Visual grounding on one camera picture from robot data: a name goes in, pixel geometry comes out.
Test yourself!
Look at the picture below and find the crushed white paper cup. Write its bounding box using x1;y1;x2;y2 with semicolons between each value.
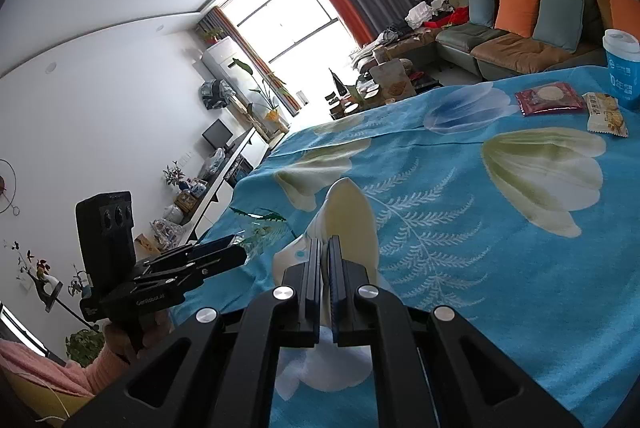
271;178;380;285

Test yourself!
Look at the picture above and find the clear green candy wrapper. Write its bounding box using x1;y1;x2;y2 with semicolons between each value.
231;206;295;260

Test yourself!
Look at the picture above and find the pink sleeve forearm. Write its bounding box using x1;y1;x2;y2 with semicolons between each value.
1;340;129;396

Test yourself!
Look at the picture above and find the left hand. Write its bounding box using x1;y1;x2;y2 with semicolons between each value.
103;310;172;364

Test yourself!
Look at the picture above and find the potted green plant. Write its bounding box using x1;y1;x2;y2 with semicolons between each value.
65;328;105;367

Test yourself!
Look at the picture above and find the white TV cabinet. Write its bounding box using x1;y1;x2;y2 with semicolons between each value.
175;128;269;245

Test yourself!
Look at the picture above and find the small black monitor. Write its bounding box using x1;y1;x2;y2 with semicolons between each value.
202;119;233;151

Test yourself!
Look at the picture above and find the cluttered coffee table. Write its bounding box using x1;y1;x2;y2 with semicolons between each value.
326;58;442;121

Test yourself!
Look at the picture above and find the blue floral tablecloth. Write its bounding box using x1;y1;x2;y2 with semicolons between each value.
171;66;639;427

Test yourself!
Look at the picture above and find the white standing air conditioner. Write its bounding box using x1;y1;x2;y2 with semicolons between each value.
202;37;267;111

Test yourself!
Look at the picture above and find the red snack packet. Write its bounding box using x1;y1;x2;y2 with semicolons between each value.
515;82;586;116

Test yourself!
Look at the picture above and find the grey blue cushion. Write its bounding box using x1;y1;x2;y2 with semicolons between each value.
468;0;495;28
533;0;585;54

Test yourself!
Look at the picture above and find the beige biscuit packet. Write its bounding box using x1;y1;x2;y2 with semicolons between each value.
582;92;628;138

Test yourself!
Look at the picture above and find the green sectional sofa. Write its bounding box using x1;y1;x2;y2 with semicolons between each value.
436;0;639;81

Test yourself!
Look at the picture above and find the orange cushion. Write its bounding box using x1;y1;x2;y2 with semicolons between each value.
609;0;640;40
495;0;540;38

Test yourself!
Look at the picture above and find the blue white drink cup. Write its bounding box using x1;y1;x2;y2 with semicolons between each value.
602;29;640;111

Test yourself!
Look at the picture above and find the round wall clock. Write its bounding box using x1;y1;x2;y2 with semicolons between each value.
0;159;21;217

